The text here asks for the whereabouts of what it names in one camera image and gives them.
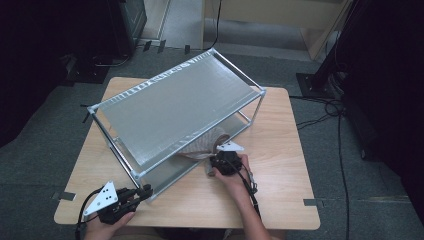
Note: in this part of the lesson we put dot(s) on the black angled floor tape mark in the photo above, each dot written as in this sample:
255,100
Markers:
86,117

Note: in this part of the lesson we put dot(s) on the silver two-tier shelf rack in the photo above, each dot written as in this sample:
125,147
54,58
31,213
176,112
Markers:
173,110

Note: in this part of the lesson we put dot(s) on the grey tape strip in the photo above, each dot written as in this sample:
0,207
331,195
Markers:
65,196
310,202

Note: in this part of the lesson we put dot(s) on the black floor tape piece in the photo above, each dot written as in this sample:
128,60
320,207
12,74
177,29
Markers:
162,46
147,45
187,49

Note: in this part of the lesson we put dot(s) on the beige fluffy cloth brown trim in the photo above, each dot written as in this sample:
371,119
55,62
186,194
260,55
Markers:
203,146

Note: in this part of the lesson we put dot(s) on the black metal stand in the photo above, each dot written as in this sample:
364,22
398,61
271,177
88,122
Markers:
313,85

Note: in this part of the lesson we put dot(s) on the black cabinet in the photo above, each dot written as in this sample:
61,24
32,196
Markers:
128,26

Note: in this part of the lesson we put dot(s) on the person's left hand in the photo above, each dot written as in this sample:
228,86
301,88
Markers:
100,230

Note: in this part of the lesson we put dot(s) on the black flat stand base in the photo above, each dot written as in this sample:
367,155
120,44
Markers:
86,71

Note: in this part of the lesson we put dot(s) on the person's right hand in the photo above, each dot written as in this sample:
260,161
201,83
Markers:
233,183

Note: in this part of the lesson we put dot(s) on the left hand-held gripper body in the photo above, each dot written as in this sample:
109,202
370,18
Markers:
105,198

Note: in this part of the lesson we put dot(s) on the person's left leg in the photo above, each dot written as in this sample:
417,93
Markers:
136,235

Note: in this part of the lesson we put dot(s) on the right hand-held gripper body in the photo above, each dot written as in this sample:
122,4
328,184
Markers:
226,160

